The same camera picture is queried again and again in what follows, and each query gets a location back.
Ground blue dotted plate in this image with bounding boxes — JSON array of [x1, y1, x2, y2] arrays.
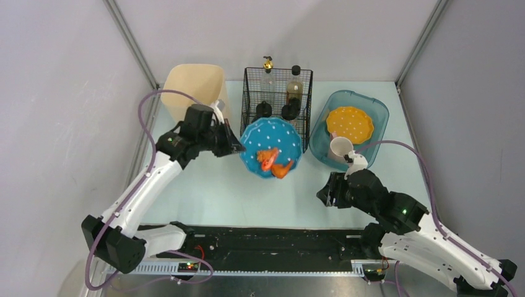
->
[[240, 117, 303, 178]]

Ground pink white mug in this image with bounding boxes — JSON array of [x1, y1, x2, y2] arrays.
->
[[327, 136, 354, 164]]

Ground spice jar black lid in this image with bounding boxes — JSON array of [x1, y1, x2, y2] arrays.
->
[[281, 98, 301, 121], [254, 101, 272, 121]]

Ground yellow dotted plate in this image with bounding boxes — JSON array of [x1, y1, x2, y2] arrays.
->
[[325, 106, 375, 145]]

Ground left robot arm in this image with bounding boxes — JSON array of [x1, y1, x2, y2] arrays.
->
[[81, 100, 245, 273]]

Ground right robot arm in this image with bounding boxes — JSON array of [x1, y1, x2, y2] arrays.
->
[[316, 170, 518, 296]]

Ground food scraps on blue plate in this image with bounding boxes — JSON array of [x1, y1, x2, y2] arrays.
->
[[256, 147, 294, 179]]

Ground teal plastic basin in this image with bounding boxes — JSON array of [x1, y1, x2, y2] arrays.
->
[[310, 90, 389, 171]]

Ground beige plastic bin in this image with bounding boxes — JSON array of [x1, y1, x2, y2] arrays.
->
[[160, 64, 231, 123]]

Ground clear bottle gold pump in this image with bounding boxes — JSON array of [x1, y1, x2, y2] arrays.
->
[[260, 56, 276, 93]]

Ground brown sauce bottle black cap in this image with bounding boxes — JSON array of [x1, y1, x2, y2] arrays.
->
[[286, 65, 303, 108]]

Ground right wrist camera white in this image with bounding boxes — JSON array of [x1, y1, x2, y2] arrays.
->
[[344, 150, 368, 179]]

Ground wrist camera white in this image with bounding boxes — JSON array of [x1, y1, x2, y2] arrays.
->
[[344, 150, 368, 179], [209, 99, 225, 124]]

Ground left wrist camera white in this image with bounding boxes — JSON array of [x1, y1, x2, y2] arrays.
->
[[209, 99, 225, 124]]

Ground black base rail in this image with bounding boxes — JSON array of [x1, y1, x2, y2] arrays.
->
[[139, 223, 401, 273]]

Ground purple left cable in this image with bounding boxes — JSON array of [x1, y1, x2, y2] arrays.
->
[[84, 89, 214, 292]]

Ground purple cable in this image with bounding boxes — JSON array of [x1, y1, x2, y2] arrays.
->
[[84, 89, 214, 292], [357, 140, 518, 297]]

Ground black wire basket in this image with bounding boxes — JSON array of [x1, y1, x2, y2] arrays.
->
[[240, 67, 313, 152]]

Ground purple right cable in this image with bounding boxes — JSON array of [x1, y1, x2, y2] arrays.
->
[[357, 140, 518, 297]]

